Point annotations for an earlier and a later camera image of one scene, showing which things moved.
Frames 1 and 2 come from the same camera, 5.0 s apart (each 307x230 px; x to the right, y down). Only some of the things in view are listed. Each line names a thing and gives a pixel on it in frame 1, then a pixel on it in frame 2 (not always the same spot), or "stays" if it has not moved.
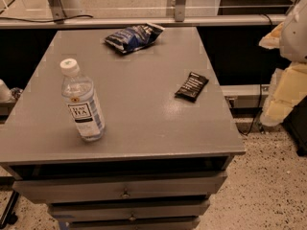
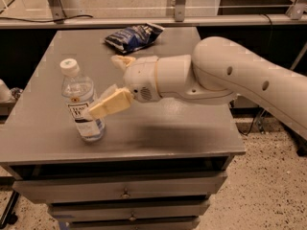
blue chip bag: (134, 37) stays
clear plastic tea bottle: (79, 94) stays
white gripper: (295, 34) → (140, 78)
